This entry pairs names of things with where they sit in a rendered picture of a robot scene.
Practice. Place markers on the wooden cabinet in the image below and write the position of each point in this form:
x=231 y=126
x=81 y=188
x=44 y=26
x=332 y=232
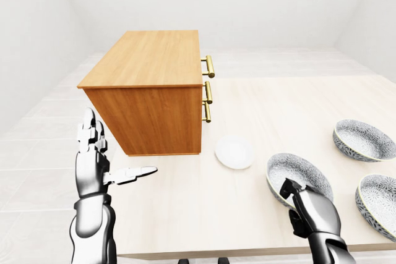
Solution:
x=148 y=91

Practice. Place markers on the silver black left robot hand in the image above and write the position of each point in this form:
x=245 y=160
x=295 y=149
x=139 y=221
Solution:
x=89 y=171

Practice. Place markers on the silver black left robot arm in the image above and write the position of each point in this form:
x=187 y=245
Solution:
x=92 y=230

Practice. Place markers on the white plate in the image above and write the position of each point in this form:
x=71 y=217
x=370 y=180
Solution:
x=235 y=152

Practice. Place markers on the small dark shape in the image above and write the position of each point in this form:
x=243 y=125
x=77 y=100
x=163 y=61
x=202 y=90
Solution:
x=223 y=260
x=183 y=261

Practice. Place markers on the patterned black white bowl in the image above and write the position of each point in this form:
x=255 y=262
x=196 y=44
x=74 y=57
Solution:
x=297 y=171
x=379 y=202
x=362 y=140

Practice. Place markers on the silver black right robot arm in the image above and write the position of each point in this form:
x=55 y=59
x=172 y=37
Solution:
x=331 y=250

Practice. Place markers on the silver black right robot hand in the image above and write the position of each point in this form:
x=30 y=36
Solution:
x=312 y=211

